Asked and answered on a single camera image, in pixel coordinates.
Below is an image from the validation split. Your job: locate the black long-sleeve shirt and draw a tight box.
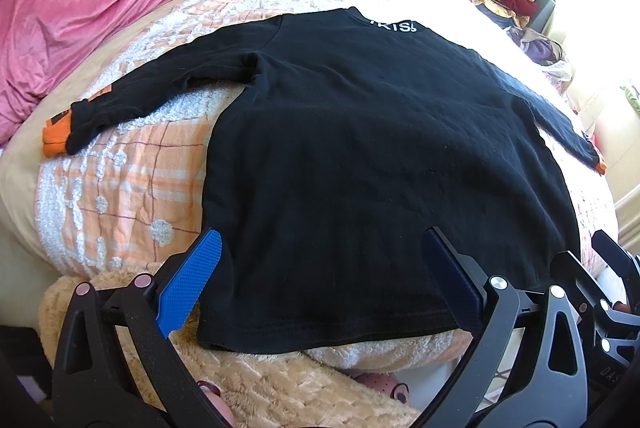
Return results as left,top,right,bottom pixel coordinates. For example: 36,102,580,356
65,8,600,354

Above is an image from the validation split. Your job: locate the laundry basket with clothes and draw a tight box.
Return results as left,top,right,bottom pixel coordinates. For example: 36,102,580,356
506,27,574,83

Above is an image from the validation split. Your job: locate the orange plaid bed quilt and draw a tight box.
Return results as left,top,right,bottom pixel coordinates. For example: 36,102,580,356
0,0,622,374

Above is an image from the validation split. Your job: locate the pink slipper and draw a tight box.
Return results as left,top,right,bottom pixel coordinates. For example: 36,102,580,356
352,372,410,405

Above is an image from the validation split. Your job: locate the cream fluffy blanket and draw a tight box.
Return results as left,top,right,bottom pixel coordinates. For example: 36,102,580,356
37,268,421,428

